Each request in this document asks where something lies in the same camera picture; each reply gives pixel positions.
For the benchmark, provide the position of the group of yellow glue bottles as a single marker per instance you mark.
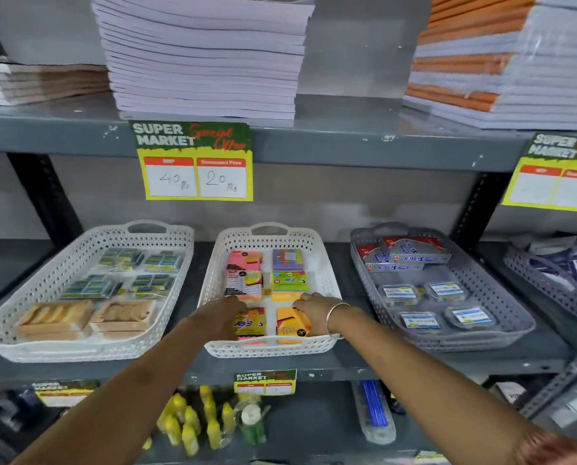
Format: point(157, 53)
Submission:
point(189, 423)

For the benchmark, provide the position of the green sticky note pack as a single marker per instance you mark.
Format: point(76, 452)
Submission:
point(289, 281)

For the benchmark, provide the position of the grey slotted angle rack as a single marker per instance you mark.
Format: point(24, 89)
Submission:
point(559, 382)

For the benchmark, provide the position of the person's right hand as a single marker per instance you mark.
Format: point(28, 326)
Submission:
point(322, 309)

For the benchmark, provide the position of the pink white sticky note pack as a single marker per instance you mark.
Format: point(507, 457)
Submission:
point(242, 284)

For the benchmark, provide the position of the dark blue packets pile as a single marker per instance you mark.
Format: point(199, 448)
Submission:
point(574, 266)

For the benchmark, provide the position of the brown wrapped packet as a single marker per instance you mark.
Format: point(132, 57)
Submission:
point(53, 317)
point(123, 317)

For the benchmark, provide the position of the silver bangle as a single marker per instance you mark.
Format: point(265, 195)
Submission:
point(327, 323)

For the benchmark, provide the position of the purple sticky note pack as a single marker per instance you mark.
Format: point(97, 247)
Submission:
point(288, 260)

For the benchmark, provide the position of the green blue eraser packet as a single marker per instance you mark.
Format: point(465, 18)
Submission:
point(120, 258)
point(162, 262)
point(152, 284)
point(92, 287)

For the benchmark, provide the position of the narrow white plastic basket tray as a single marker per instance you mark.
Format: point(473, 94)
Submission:
point(324, 280)

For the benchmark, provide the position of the red white staple box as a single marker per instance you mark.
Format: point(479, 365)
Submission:
point(368, 253)
point(395, 267)
point(416, 250)

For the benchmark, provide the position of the stack of brown-edged notebooks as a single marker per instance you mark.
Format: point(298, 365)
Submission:
point(41, 84)

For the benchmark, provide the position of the person's left forearm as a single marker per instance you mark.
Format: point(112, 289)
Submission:
point(123, 397)

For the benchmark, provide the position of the clear green liquid bottle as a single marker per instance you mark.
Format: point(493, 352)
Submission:
point(252, 421)

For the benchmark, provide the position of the clear plastic pin box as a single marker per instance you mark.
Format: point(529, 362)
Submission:
point(471, 317)
point(420, 320)
point(399, 294)
point(446, 290)

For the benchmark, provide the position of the yellow sticky note pack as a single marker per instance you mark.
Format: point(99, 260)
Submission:
point(252, 323)

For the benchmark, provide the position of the orange sticky note pack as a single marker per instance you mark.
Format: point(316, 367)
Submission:
point(291, 324)

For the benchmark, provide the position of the grey metal shelf rack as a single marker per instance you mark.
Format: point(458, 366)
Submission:
point(346, 137)

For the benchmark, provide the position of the grey plastic basket tray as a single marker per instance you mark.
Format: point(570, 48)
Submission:
point(491, 295)
point(530, 278)

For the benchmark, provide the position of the pink patterned sleeve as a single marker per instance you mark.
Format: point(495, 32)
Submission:
point(554, 450)

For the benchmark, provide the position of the large green yellow price tag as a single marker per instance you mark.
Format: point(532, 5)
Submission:
point(552, 176)
point(191, 162)

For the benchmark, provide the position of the person's left fingers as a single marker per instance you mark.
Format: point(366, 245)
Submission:
point(235, 307)

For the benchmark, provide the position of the person's right fingers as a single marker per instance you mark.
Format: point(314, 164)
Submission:
point(304, 303)

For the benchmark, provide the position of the stack of orange white notebooks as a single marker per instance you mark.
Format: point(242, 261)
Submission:
point(501, 67)

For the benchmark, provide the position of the clear pack of blue pens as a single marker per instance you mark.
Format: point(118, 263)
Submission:
point(374, 411)

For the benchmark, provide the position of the wide white plastic basket tray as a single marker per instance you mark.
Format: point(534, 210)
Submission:
point(41, 280)

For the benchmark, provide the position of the person's left hand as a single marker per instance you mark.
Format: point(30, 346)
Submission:
point(215, 317)

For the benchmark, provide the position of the small green yellow price tag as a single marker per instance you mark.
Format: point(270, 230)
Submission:
point(265, 382)
point(65, 393)
point(431, 458)

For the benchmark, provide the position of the person's right forearm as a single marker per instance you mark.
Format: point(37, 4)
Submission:
point(414, 382)

